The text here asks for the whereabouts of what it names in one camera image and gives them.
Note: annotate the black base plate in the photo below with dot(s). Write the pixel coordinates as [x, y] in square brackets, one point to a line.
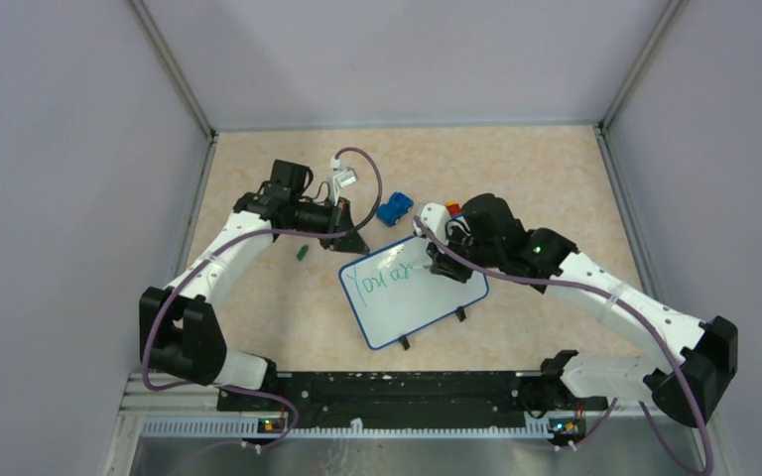
[526, 391]

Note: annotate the green marker cap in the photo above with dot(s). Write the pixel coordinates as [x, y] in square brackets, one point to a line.
[302, 252]

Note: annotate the blue toy car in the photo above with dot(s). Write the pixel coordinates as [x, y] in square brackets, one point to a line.
[397, 206]

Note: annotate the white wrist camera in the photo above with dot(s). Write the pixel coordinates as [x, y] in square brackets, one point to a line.
[434, 216]
[339, 178]

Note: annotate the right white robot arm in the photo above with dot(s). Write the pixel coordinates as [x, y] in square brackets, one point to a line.
[686, 364]

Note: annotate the blue-framed whiteboard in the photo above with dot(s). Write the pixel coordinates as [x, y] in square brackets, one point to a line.
[391, 301]

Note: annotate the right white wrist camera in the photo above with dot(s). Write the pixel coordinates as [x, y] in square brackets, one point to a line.
[434, 216]

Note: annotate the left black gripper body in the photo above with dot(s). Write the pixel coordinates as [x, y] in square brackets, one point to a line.
[331, 216]

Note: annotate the aluminium frame rail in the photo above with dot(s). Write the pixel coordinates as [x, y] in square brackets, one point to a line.
[165, 429]

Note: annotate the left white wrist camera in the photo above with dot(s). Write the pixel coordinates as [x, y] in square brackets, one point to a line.
[339, 178]

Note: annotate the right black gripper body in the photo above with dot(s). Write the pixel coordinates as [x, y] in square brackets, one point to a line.
[455, 266]

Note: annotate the red yellow toy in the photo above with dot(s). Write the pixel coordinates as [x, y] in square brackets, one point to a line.
[453, 209]

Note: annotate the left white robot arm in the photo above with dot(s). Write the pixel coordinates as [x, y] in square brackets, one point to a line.
[179, 330]

